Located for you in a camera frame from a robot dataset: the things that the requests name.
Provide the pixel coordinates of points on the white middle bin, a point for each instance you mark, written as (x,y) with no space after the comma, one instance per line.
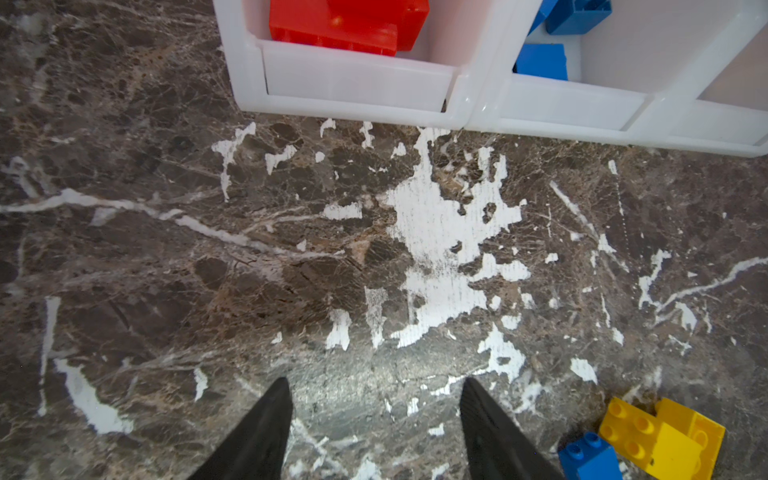
(613,70)

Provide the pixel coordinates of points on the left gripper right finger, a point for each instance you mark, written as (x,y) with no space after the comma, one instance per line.
(496,448)

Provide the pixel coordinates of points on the blue small lego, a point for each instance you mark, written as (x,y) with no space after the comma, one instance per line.
(590,458)

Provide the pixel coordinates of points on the blue lego brick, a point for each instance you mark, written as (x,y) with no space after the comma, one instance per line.
(542,60)
(571,17)

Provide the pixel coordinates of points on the white left bin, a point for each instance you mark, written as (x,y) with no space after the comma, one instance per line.
(437,84)

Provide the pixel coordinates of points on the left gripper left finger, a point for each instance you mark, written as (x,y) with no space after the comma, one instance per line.
(256,447)

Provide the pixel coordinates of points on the white right bin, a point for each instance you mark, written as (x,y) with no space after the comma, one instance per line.
(718,102)

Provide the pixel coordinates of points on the red lego brick cluster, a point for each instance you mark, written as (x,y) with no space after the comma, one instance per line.
(375,27)

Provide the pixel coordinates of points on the blue lego brick front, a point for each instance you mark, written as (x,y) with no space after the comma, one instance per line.
(571,17)

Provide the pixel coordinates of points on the yellow lego pair front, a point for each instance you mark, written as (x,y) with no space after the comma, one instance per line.
(674,443)

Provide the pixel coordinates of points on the white bin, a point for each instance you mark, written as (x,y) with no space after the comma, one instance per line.
(437,84)
(718,102)
(613,70)

